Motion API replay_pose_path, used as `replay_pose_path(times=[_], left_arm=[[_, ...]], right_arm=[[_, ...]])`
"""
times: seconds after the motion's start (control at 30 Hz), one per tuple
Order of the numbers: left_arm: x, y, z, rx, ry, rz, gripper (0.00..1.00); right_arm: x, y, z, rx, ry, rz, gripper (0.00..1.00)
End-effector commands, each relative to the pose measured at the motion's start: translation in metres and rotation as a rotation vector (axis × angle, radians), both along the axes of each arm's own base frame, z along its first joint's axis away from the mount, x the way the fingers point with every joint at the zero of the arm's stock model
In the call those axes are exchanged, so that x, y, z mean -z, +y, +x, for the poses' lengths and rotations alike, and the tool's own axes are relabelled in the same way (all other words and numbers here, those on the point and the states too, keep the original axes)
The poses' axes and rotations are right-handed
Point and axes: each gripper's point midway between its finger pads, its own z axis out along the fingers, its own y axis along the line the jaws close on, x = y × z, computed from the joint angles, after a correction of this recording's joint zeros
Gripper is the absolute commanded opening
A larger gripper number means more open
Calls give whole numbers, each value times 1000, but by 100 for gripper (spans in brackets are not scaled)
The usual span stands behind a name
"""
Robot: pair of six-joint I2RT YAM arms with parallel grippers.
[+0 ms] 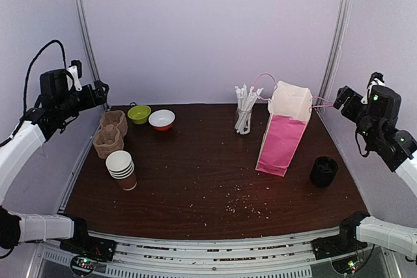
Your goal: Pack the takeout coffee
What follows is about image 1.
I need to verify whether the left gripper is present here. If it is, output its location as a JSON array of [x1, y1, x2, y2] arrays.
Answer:
[[57, 79, 108, 118]]

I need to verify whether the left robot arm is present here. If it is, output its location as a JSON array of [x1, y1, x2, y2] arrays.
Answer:
[[1, 66, 109, 255]]

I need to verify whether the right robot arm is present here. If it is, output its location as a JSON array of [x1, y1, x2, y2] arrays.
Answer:
[[334, 85, 416, 261]]

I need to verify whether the cardboard cup carrier stack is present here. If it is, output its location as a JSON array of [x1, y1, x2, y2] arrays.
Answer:
[[93, 110, 128, 160]]

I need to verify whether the green bowl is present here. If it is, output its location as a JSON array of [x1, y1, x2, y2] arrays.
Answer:
[[128, 105, 152, 125]]

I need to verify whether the pink paper bag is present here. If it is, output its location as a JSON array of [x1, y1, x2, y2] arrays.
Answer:
[[255, 79, 333, 177]]

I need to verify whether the stack of black lids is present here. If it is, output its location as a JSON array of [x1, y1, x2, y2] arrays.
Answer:
[[309, 156, 338, 188]]

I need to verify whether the stack of paper cups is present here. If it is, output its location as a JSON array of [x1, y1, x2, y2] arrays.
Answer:
[[106, 150, 137, 191]]

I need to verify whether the white and orange bowl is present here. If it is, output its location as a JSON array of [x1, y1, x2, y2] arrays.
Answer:
[[149, 109, 175, 132]]

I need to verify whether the glass with wrapped straws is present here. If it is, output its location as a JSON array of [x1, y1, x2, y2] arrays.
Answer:
[[234, 83, 263, 135]]

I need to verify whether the left aluminium frame post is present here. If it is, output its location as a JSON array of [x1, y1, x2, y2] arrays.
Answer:
[[67, 0, 109, 111]]

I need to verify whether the aluminium frame post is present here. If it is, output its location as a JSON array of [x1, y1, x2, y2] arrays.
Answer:
[[67, 0, 109, 111], [315, 0, 352, 107]]

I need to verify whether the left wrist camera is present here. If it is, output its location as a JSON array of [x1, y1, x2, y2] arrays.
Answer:
[[67, 60, 82, 92]]

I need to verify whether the right aluminium frame post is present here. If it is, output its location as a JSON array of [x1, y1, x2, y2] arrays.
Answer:
[[315, 0, 352, 107]]

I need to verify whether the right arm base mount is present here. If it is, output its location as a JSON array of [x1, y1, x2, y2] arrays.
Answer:
[[311, 230, 367, 260]]

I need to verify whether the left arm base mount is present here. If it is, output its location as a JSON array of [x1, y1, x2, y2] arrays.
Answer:
[[59, 232, 117, 262]]

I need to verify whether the front aluminium rail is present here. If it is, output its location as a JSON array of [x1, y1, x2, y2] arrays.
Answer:
[[25, 229, 401, 278]]

